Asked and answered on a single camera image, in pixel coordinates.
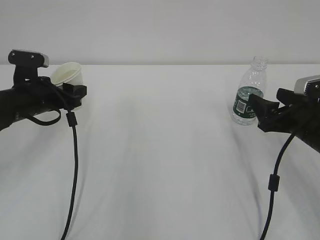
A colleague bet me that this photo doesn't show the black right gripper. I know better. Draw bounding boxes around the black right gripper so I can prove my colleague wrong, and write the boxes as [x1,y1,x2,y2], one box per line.
[249,88,320,152]

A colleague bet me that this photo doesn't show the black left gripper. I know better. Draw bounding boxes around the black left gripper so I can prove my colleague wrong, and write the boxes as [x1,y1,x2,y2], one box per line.
[12,76,87,118]

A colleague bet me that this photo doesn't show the white paper cup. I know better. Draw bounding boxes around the white paper cup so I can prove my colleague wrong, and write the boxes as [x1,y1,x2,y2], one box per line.
[50,62,83,87]

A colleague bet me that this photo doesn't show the Yibao mineral water bottle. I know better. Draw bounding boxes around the Yibao mineral water bottle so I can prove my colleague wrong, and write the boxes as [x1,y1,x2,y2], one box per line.
[231,56,268,126]

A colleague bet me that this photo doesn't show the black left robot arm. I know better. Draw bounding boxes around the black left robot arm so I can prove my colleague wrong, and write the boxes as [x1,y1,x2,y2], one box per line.
[0,76,87,130]

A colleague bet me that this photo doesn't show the black left camera cable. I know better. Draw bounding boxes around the black left camera cable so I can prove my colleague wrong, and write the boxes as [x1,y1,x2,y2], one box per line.
[39,76,80,240]

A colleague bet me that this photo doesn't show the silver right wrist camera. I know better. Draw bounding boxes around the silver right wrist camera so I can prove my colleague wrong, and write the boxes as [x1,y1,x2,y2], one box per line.
[293,75,320,98]

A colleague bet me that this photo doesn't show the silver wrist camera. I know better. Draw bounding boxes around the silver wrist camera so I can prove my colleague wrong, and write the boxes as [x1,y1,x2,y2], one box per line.
[7,49,50,87]
[293,75,320,98]

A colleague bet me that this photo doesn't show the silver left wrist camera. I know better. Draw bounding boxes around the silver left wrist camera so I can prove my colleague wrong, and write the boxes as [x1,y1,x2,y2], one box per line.
[7,49,50,87]

